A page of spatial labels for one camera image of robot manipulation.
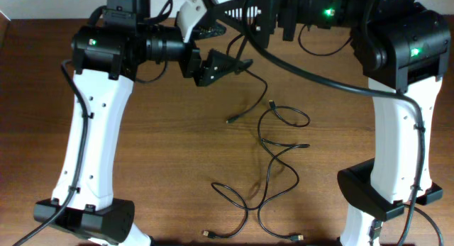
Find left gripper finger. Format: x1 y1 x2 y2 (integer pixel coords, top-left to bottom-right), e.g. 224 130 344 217
200 49 253 86
194 22 227 40

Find thick black cable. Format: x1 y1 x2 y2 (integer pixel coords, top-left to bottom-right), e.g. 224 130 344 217
225 33 269 125

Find black USB cable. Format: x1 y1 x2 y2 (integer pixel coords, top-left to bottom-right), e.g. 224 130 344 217
256 99 311 242
201 138 311 240

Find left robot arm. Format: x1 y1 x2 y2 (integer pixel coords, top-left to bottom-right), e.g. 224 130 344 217
33 0 250 245

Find left camera cable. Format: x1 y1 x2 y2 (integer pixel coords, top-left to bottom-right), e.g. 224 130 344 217
10 0 178 246

